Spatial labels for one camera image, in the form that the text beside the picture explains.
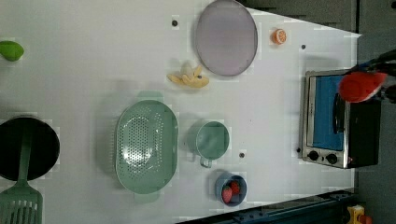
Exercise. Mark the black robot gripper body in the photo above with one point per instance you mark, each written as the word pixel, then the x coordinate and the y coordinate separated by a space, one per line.
pixel 385 63

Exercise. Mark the red ketchup bottle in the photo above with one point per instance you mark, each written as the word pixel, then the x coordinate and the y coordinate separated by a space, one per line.
pixel 358 87

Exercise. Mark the silver black toaster oven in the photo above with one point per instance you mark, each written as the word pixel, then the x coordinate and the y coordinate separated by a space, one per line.
pixel 337 133

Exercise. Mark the orange slice toy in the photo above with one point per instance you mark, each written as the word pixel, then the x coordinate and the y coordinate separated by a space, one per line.
pixel 279 36

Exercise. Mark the yellow red object on floor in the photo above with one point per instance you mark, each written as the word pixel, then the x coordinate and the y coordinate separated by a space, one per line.
pixel 357 215

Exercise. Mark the purple round plate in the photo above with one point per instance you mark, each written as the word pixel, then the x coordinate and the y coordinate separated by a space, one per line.
pixel 226 38

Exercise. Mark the green mug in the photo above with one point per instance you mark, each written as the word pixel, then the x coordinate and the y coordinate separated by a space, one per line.
pixel 209 140

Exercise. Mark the small red strawberry toy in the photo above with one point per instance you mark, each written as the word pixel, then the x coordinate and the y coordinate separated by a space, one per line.
pixel 234 185

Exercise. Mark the peeled banana toy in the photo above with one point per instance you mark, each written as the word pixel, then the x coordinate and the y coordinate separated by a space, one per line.
pixel 190 76

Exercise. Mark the blue bowl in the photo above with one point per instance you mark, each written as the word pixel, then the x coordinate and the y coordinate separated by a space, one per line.
pixel 224 180

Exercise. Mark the large red strawberry toy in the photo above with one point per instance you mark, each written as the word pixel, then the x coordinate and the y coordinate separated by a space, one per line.
pixel 226 194

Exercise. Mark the green oval colander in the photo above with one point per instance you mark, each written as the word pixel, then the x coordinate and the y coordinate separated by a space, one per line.
pixel 146 140

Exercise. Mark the green mango toy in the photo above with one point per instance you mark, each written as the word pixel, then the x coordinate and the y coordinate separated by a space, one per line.
pixel 11 50

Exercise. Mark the green slotted spatula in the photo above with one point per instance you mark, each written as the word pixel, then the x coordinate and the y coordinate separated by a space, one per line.
pixel 22 204

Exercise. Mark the dark blue metal frame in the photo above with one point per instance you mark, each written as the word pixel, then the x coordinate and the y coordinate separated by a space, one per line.
pixel 326 208

